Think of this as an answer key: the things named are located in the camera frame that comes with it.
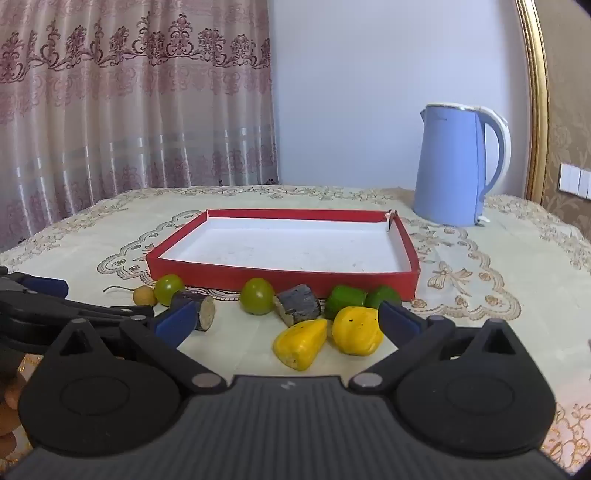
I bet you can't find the green tomato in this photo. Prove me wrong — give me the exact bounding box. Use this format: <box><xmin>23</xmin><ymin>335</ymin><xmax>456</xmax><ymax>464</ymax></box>
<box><xmin>239</xmin><ymin>277</ymin><xmax>276</xmax><ymax>316</ymax></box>
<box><xmin>154</xmin><ymin>274</ymin><xmax>186</xmax><ymax>306</ymax></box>

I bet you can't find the pink patterned curtain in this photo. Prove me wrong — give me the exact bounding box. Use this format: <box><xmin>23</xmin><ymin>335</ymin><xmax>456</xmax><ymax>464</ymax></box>
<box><xmin>0</xmin><ymin>0</ymin><xmax>280</xmax><ymax>252</ymax></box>

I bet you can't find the blue electric kettle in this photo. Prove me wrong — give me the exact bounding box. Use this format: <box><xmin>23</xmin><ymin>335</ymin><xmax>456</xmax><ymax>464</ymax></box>
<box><xmin>412</xmin><ymin>103</ymin><xmax>512</xmax><ymax>228</ymax></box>

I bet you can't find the gold frame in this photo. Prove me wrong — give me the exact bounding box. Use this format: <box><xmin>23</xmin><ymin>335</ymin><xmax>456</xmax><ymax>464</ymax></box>
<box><xmin>515</xmin><ymin>0</ymin><xmax>552</xmax><ymax>204</ymax></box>

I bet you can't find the red cardboard tray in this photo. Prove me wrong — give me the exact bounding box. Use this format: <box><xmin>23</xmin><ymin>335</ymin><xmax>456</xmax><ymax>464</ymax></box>
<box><xmin>145</xmin><ymin>209</ymin><xmax>421</xmax><ymax>301</ymax></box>

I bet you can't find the white wall switch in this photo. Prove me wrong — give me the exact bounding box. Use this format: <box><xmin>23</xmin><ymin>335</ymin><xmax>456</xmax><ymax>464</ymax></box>
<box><xmin>558</xmin><ymin>162</ymin><xmax>591</xmax><ymax>200</ymax></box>

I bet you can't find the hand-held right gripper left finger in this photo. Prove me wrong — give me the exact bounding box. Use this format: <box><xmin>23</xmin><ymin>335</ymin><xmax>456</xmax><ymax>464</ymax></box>
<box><xmin>48</xmin><ymin>300</ymin><xmax>227</xmax><ymax>394</ymax></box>

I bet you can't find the yellow pepper piece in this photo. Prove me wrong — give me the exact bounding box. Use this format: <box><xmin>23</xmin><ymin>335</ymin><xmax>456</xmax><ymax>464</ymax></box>
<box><xmin>331</xmin><ymin>305</ymin><xmax>385</xmax><ymax>356</ymax></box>
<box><xmin>272</xmin><ymin>318</ymin><xmax>329</xmax><ymax>371</ymax></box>

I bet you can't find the dark eggplant piece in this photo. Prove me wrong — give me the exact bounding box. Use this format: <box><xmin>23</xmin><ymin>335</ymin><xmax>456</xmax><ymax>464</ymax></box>
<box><xmin>272</xmin><ymin>283</ymin><xmax>322</xmax><ymax>328</ymax></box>
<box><xmin>172</xmin><ymin>291</ymin><xmax>216</xmax><ymax>332</ymax></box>

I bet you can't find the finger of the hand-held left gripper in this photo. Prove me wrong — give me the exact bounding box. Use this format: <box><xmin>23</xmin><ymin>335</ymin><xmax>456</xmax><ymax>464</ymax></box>
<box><xmin>0</xmin><ymin>267</ymin><xmax>69</xmax><ymax>297</ymax></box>
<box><xmin>0</xmin><ymin>298</ymin><xmax>155</xmax><ymax>326</ymax></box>

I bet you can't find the person's left hand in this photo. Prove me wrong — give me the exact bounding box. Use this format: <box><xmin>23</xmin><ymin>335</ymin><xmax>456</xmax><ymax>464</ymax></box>
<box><xmin>0</xmin><ymin>371</ymin><xmax>23</xmax><ymax>462</ymax></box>

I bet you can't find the green cucumber piece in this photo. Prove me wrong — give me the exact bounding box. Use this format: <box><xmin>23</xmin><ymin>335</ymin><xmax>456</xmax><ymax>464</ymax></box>
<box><xmin>324</xmin><ymin>285</ymin><xmax>368</xmax><ymax>320</ymax></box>
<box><xmin>365</xmin><ymin>285</ymin><xmax>402</xmax><ymax>311</ymax></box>

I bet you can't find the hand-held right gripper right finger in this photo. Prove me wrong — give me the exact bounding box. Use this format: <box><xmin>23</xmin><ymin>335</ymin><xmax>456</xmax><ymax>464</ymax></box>
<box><xmin>348</xmin><ymin>300</ymin><xmax>532</xmax><ymax>394</ymax></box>

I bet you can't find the brown longan with stem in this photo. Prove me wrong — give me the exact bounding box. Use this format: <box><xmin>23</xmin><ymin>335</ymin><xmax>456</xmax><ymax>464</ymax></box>
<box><xmin>103</xmin><ymin>285</ymin><xmax>155</xmax><ymax>305</ymax></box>

